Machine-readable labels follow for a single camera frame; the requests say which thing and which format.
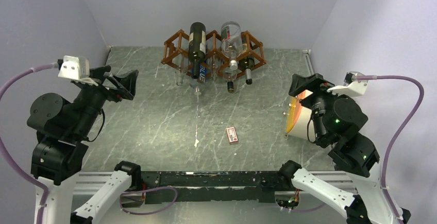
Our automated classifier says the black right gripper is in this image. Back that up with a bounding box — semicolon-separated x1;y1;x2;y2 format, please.
288;72;352;142

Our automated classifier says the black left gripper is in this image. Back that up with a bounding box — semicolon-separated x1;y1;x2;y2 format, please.
72;64;139;137

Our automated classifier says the green bottle silver neck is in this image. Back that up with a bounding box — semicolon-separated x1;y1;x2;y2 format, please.
238;36;255;85

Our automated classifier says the clear whisky bottle black label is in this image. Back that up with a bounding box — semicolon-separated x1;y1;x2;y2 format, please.
222;50;238;93

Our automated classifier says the clear bottle white cap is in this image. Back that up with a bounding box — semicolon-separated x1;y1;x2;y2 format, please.
221;21;242;71

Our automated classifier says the blue square glass bottle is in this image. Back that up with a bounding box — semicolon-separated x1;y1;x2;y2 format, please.
189;60;210;96

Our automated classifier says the dark green wine bottle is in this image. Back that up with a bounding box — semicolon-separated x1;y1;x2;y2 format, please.
188;22;206;79

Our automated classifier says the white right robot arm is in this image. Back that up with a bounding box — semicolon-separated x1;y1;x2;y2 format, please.
278;72;411;223

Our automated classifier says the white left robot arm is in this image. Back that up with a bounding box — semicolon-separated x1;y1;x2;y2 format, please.
27;62;145;223

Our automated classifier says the brown wooden wine rack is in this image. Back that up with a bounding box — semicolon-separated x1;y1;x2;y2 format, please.
161;29;266;77

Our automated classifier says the white cone lampshade orange inside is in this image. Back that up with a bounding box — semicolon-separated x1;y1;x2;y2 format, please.
285;90;315;142

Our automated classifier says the red white small box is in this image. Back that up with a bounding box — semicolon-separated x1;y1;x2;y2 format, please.
226;126;239;144

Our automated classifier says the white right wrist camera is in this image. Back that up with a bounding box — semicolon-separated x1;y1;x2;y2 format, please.
327;72;368;97

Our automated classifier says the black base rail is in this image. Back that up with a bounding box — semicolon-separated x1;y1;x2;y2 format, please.
126;171;295;204

